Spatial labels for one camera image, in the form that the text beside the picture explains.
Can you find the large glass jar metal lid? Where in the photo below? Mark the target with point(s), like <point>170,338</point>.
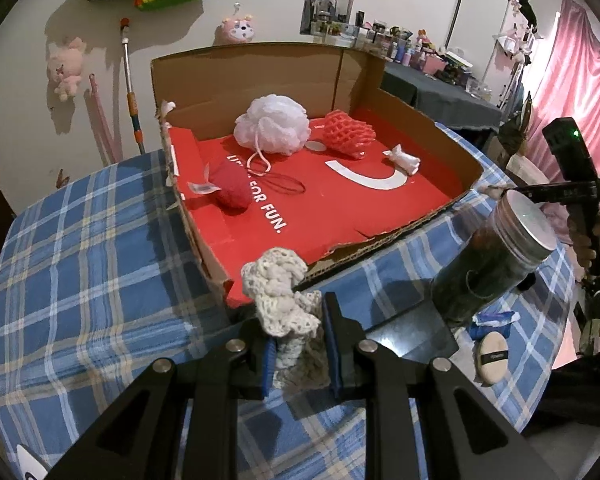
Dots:
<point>480,260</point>

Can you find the blue plaid blanket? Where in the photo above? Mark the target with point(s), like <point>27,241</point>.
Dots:
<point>105,260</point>

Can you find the person's right hand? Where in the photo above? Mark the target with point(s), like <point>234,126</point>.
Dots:
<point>585,252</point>

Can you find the red foam fruit net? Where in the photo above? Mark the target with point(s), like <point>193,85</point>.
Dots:
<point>347,132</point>

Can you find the cardboard box red inside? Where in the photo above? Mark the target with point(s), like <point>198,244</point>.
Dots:
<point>260,75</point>

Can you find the row of cosmetics bottles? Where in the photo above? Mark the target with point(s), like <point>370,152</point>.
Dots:
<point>410,45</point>

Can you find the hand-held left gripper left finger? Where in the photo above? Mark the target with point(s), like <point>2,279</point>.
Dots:
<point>266,365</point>

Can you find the white cabinet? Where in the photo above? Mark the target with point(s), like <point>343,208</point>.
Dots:
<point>480,20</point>

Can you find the white tissue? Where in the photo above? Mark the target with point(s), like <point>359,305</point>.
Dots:
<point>405,160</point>

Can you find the dresser with dark cloth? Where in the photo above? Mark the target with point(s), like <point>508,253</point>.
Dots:
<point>445,102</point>

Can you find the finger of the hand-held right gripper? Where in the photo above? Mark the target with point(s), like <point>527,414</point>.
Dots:
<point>550,191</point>

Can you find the pink curtain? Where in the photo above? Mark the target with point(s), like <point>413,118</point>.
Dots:
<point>580,75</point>

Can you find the butterfly wall decoration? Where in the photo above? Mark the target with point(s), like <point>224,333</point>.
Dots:
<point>62,177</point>

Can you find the pink sticks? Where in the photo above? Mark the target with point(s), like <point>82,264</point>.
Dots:
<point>105,125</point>

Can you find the cream crochet scrunchie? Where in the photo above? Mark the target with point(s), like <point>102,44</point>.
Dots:
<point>280,280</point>

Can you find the round pink plush toy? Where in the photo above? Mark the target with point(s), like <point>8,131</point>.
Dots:
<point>237,30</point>

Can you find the red knit ball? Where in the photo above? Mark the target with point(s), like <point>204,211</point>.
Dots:
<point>230,187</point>

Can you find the beige powder puff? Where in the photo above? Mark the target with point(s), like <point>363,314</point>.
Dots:
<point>490,369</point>

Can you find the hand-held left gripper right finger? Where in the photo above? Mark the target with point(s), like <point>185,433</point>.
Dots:
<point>332,345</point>

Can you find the white mesh bath pouf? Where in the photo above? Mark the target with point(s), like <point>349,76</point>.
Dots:
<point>272,122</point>

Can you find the blue tissue packet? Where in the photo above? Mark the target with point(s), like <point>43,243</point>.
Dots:
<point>485,327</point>

